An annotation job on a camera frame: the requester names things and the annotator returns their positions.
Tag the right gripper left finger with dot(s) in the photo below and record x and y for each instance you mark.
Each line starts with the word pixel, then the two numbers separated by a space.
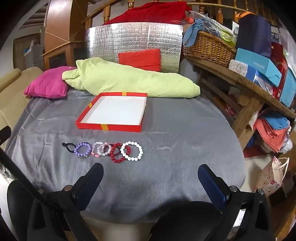
pixel 86 186

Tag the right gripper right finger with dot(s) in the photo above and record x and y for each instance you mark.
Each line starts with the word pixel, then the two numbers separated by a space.
pixel 215 187

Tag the silver bangle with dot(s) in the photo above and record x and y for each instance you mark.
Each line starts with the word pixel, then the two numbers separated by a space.
pixel 82 156

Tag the floral paper gift bag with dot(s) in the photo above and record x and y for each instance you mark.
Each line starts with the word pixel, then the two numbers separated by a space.
pixel 271 177

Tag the grey bed blanket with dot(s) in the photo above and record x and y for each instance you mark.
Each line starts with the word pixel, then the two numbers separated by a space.
pixel 178 135

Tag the salmon folded cloth stack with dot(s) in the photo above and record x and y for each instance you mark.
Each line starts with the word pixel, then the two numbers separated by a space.
pixel 275 132

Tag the red shallow box tray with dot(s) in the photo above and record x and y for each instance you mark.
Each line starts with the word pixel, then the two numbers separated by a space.
pixel 114 111

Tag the wooden side table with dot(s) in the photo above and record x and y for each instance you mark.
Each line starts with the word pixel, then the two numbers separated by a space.
pixel 251 98

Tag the magenta pillow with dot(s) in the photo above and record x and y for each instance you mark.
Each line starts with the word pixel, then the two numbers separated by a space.
pixel 50 84

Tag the light green folded duvet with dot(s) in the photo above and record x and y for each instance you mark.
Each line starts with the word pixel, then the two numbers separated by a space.
pixel 96 76

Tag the white patterned small box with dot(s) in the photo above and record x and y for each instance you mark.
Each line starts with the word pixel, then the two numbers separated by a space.
pixel 238 67

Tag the light blue cardboard box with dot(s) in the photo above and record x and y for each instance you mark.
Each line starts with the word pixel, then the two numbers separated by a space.
pixel 262 64

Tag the beige sofa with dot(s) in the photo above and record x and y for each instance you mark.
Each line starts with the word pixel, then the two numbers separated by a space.
pixel 13 101

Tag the wicker basket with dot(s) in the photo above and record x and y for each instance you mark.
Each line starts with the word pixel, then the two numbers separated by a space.
pixel 210 48

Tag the small red cushion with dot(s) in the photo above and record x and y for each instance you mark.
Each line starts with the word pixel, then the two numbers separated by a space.
pixel 149 60

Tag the wooden cabinet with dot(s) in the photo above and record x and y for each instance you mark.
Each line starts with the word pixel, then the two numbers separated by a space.
pixel 65 33

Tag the silver foil insulation panel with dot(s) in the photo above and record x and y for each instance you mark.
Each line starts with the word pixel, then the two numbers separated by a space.
pixel 107 41

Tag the blue cloth in basket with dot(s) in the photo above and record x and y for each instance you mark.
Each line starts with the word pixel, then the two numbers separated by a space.
pixel 198 25

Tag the navy blue bag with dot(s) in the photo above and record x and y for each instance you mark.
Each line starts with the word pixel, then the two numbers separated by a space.
pixel 254 35

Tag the large red pillow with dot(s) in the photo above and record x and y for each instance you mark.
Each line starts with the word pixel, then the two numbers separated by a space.
pixel 154 12

